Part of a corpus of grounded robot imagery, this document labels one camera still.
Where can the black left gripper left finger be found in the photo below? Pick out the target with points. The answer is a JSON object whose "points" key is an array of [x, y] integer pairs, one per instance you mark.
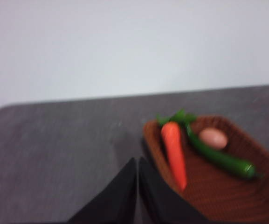
{"points": [[115, 200]]}

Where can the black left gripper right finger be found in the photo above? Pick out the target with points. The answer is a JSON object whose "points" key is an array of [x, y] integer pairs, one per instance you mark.
{"points": [[160, 203]]}

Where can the brown woven wicker basket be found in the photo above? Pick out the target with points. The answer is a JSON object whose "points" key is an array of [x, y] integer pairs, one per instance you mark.
{"points": [[229, 193]]}

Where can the orange carrot with green leaves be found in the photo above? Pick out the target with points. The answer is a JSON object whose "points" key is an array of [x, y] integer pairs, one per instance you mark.
{"points": [[174, 149]]}

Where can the green chili pepper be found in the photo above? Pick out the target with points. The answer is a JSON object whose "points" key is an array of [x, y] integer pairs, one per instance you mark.
{"points": [[218, 158]]}

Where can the brown egg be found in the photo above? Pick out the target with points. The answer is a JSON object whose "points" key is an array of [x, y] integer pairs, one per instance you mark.
{"points": [[213, 138]]}

